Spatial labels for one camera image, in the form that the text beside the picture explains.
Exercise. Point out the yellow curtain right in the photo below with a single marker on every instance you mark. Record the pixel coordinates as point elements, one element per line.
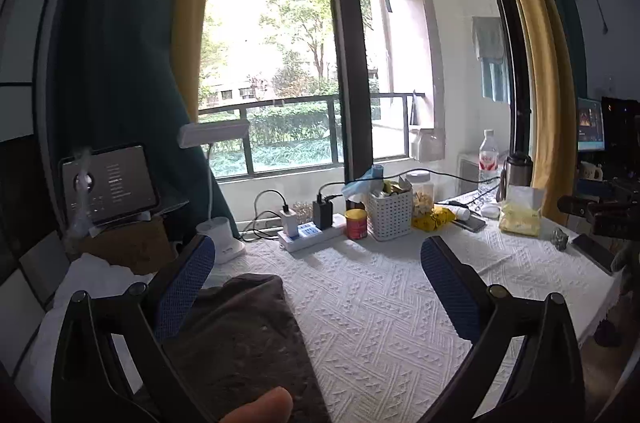
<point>555,103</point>

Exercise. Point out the dark steel tumbler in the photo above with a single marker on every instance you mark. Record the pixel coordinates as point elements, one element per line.
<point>517,171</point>

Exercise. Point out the brown cardboard box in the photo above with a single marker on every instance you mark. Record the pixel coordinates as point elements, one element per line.
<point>143,247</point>

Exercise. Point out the white charger plug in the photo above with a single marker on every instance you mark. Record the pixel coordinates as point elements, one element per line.
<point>289,221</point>

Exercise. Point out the tablet with dark screen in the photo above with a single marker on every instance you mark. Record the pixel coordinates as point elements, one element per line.
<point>107,185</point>

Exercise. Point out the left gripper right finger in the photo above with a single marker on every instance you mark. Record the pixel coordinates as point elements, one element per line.
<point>474,315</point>

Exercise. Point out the person's fingertip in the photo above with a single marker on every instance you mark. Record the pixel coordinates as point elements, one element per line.
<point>273,407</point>

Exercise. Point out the blue tissue packet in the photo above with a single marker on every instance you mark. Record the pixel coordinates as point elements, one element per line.
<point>370,182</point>

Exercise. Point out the red can yellow lid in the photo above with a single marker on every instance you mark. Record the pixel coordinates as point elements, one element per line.
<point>356,223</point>

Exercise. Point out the clear snack jar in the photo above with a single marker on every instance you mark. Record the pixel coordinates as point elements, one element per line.
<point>422,187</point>

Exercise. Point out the water bottle red label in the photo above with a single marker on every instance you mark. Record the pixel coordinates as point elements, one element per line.
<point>488,161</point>

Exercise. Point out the white perforated basket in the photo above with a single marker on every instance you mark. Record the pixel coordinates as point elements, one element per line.
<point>389,215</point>

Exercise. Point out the dark grey t-shirt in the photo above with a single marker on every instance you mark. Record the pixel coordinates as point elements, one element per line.
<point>241,340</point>

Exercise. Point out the teal curtain left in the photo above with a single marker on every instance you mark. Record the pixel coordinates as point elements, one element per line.
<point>124,72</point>

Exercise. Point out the white textured tablecloth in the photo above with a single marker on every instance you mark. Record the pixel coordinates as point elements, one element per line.
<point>381,344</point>

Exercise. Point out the black charger plug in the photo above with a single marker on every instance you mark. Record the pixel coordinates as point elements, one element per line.
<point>322,212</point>

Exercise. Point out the computer monitor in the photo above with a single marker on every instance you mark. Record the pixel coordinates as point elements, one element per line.
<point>590,134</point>

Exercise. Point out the white tube bottle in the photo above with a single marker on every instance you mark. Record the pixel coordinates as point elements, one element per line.
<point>461,213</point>

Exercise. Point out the yellow snack packet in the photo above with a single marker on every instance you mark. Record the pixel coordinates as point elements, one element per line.
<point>432,221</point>

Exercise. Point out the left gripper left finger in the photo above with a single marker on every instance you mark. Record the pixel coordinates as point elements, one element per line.
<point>155,313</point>

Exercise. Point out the white folded garment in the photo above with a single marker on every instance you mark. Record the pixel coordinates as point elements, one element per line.
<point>63,327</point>

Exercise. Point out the dark notebook on table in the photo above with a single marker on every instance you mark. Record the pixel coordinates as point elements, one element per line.
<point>472,224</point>

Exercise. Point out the white power strip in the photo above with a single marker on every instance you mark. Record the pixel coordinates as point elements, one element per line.
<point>309,235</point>

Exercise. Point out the white mug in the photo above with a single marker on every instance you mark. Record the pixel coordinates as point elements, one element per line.
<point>590,171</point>

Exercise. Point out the small grey-green figurine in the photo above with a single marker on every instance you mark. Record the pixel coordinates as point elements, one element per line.
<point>559,239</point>

